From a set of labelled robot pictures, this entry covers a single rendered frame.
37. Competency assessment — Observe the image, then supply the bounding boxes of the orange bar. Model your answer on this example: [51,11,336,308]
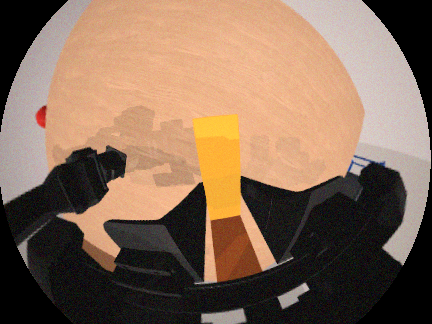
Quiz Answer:
[192,114,263,282]

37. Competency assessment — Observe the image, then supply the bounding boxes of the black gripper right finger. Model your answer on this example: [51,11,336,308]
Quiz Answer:
[240,175,344,263]

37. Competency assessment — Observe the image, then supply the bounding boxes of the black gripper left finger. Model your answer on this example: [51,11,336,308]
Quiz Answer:
[103,182,207,283]

